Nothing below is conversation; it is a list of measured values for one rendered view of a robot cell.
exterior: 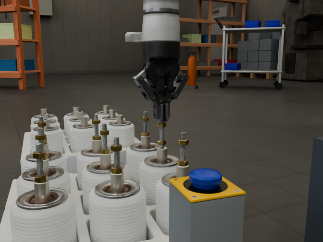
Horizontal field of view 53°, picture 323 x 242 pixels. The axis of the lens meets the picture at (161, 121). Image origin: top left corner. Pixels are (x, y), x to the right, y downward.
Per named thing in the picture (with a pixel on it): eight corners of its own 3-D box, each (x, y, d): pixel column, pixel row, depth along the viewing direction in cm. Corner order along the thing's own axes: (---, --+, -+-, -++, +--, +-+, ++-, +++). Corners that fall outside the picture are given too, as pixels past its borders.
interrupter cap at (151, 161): (184, 160, 71) (185, 157, 71) (170, 170, 64) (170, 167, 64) (154, 155, 74) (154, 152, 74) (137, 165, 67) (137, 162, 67)
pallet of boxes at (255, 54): (292, 78, 805) (296, 28, 783) (268, 78, 769) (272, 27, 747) (258, 76, 910) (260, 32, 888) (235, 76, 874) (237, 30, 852)
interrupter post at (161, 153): (169, 162, 70) (169, 147, 69) (164, 165, 68) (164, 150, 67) (159, 160, 71) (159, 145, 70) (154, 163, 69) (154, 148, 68)
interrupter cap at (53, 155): (68, 157, 73) (68, 154, 73) (35, 165, 67) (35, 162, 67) (51, 151, 78) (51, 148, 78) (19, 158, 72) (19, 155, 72)
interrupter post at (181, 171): (173, 180, 59) (173, 163, 58) (185, 179, 60) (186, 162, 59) (179, 185, 57) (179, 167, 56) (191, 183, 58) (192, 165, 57)
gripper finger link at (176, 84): (187, 73, 68) (171, 94, 66) (191, 78, 69) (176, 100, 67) (179, 72, 70) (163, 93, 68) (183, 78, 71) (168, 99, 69)
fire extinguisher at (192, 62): (193, 87, 538) (194, 52, 528) (202, 89, 516) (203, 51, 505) (180, 88, 528) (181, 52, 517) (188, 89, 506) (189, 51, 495)
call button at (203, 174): (212, 180, 42) (212, 165, 42) (228, 192, 39) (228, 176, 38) (183, 184, 41) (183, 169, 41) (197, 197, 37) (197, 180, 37)
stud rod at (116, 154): (119, 182, 54) (118, 138, 52) (114, 182, 54) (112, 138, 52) (120, 180, 55) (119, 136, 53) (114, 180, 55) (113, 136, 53)
